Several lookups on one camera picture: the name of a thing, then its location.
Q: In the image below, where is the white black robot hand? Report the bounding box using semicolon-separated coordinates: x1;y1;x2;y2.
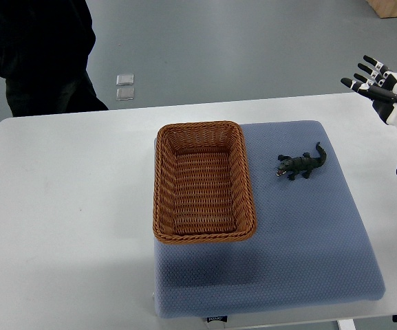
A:
341;55;397;128

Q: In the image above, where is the dark toy crocodile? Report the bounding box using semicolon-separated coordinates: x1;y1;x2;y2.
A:
276;142;327;181

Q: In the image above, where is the brown wicker basket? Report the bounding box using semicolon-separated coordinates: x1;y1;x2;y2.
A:
153;121;257;245

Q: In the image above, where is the wooden box corner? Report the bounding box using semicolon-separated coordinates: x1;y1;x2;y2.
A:
367;0;397;19

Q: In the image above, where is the blue foam cushion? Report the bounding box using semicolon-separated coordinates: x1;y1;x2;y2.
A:
155;121;385;318

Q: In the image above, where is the upper metal floor plate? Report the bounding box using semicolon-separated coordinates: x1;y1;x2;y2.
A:
116;74;134;86

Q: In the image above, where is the cushion brand label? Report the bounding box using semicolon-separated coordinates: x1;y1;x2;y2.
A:
205;316;228;323

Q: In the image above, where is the person in black clothes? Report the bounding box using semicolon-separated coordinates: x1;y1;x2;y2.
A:
0;1;107;117

